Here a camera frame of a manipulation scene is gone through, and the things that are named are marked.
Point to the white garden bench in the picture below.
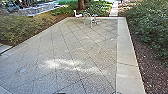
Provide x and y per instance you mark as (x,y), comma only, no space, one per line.
(77,14)

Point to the green garden bush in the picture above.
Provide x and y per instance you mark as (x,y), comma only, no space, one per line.
(150,23)

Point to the large garden tree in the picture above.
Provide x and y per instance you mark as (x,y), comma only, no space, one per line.
(81,4)

